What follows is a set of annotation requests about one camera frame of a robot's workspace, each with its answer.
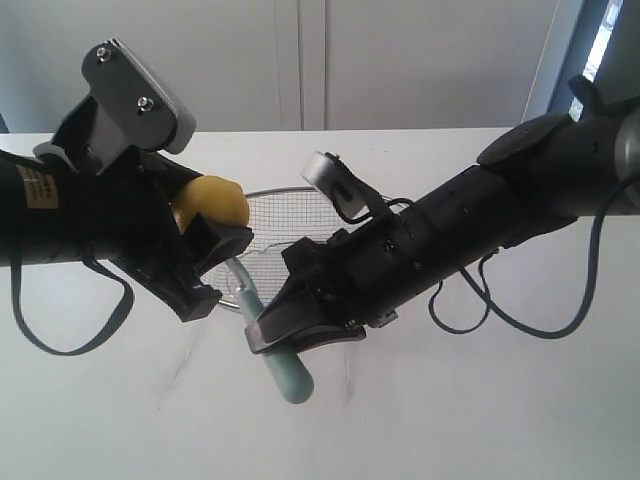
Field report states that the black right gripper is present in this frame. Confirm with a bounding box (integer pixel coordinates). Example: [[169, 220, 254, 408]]
[[245, 199, 470, 354]]

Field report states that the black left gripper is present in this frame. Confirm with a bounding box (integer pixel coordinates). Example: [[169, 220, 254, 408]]
[[49, 94, 252, 322]]

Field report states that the yellow lemon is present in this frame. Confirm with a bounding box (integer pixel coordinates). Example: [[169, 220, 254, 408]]
[[171, 175, 250, 233]]

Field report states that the teal handled peeler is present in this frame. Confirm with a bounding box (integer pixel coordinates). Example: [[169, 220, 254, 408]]
[[226, 257, 315, 405]]

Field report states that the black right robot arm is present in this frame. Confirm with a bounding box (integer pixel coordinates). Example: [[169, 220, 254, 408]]
[[245, 75, 639, 354]]

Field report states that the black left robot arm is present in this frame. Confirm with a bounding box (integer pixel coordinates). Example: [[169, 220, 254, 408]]
[[1, 92, 253, 321]]

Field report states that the oval wire mesh basket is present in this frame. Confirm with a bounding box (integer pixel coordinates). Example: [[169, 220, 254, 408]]
[[204, 186, 406, 314]]

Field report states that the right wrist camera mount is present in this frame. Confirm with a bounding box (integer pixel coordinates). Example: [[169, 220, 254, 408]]
[[301, 151, 390, 224]]

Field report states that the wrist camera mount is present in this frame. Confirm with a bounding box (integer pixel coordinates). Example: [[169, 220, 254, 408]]
[[81, 38, 197, 155], [301, 151, 390, 224]]

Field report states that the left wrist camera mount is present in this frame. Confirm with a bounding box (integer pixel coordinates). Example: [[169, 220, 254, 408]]
[[81, 38, 197, 155]]

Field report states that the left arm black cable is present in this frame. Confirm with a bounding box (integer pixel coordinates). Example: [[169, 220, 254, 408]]
[[9, 249, 135, 357]]

